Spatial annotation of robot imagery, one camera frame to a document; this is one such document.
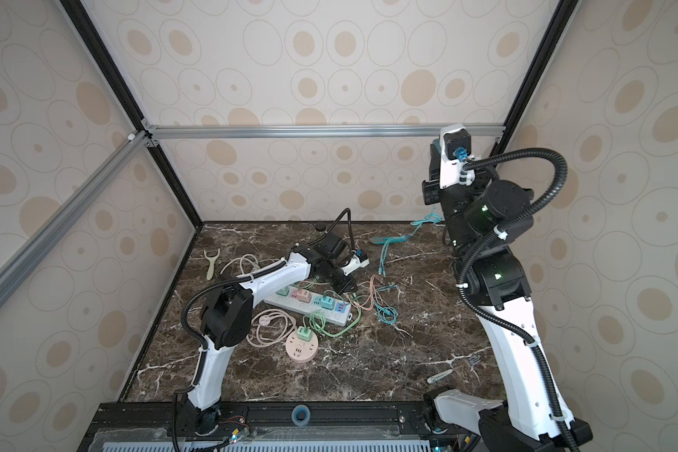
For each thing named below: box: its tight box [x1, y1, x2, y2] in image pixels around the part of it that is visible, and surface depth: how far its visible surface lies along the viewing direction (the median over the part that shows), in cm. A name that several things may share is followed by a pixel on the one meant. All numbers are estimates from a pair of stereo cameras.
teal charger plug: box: [320, 293, 336, 311], surface depth 91 cm
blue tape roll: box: [290, 403, 311, 427], surface depth 75 cm
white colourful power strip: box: [263, 286, 353, 327], surface depth 94 cm
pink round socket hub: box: [285, 330, 320, 364], surface depth 85 cm
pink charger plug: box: [296, 289, 312, 304], surface depth 92 cm
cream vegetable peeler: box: [203, 247, 221, 281], surface depth 108 cm
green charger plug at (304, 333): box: [296, 325, 313, 342], surface depth 83 cm
